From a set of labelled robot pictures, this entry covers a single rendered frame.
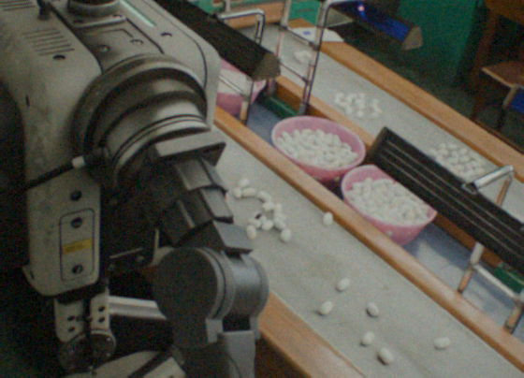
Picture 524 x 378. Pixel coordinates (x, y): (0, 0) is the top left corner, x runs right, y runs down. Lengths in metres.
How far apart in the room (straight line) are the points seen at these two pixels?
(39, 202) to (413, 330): 0.97
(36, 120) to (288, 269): 0.97
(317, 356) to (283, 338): 0.08
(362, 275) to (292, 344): 0.32
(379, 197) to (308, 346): 0.63
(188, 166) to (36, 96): 0.18
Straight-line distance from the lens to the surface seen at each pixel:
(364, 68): 2.59
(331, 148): 2.12
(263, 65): 1.70
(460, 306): 1.66
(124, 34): 0.88
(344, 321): 1.56
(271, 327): 1.47
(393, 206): 1.94
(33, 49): 0.83
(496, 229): 1.36
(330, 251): 1.73
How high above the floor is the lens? 1.81
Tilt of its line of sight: 34 degrees down
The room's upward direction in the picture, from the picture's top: 11 degrees clockwise
